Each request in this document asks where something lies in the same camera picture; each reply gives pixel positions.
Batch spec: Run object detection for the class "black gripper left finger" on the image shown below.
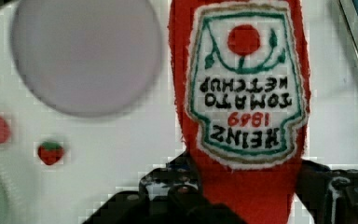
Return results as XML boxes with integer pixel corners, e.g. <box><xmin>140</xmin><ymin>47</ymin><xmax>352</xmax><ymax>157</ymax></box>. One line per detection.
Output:
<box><xmin>82</xmin><ymin>152</ymin><xmax>246</xmax><ymax>224</ymax></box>

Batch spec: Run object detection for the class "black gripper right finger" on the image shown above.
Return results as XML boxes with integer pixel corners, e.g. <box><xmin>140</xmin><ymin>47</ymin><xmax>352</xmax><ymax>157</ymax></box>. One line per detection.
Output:
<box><xmin>296</xmin><ymin>160</ymin><xmax>358</xmax><ymax>224</ymax></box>

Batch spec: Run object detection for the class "red plush ketchup bottle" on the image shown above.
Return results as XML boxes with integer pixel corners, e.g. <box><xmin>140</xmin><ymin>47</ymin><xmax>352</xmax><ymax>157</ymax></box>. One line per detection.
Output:
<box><xmin>169</xmin><ymin>0</ymin><xmax>310</xmax><ymax>224</ymax></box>

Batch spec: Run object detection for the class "grey round plate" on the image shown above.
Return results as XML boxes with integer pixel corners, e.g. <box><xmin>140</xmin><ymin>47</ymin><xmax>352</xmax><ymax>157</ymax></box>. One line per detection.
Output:
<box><xmin>11</xmin><ymin>0</ymin><xmax>162</xmax><ymax>118</ymax></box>

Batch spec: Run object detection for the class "red strawberry toy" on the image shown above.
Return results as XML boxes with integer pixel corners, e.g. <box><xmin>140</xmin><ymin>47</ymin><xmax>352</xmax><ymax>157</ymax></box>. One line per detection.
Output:
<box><xmin>37</xmin><ymin>142</ymin><xmax>64</xmax><ymax>165</ymax></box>

